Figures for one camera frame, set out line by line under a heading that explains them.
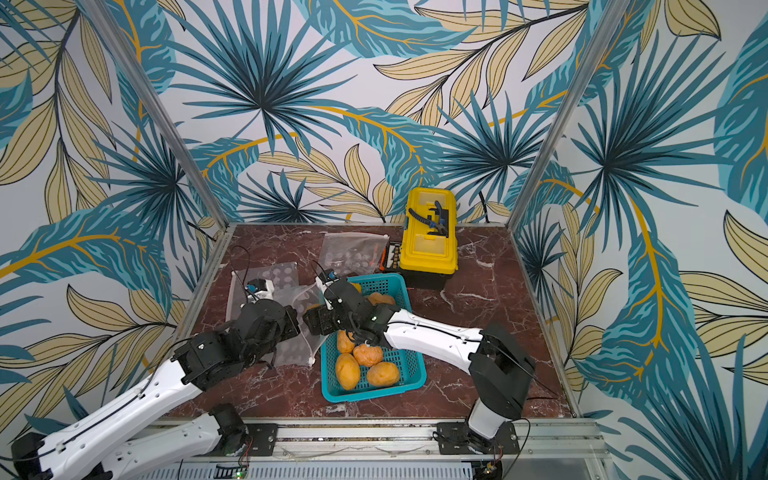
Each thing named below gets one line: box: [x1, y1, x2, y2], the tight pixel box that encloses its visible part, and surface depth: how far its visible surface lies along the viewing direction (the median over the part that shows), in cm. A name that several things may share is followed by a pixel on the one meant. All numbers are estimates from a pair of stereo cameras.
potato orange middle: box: [353, 344, 383, 367], surface depth 84 cm
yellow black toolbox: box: [400, 187, 459, 290], surface depth 94 cm
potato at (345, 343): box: [337, 329, 355, 353], surface depth 85 cm
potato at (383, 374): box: [367, 362, 400, 387], surface depth 80 cm
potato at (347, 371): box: [335, 352, 361, 391], surface depth 81 cm
